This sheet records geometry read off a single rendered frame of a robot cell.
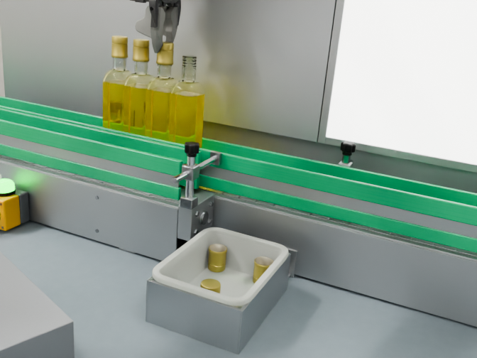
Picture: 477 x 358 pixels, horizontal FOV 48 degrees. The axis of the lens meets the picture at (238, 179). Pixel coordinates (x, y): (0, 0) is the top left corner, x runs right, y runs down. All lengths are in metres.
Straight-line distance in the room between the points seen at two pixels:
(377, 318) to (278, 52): 0.57
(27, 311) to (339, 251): 0.55
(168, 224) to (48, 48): 0.69
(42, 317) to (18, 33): 0.99
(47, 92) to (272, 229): 0.80
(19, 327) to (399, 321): 0.63
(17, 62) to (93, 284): 0.80
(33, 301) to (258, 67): 0.67
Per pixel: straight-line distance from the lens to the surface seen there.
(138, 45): 1.17
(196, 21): 1.26
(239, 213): 1.09
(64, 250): 1.17
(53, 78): 1.56
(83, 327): 0.93
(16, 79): 1.66
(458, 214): 1.00
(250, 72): 1.21
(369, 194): 1.01
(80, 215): 1.19
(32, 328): 0.79
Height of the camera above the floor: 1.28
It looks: 20 degrees down
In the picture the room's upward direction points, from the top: 5 degrees clockwise
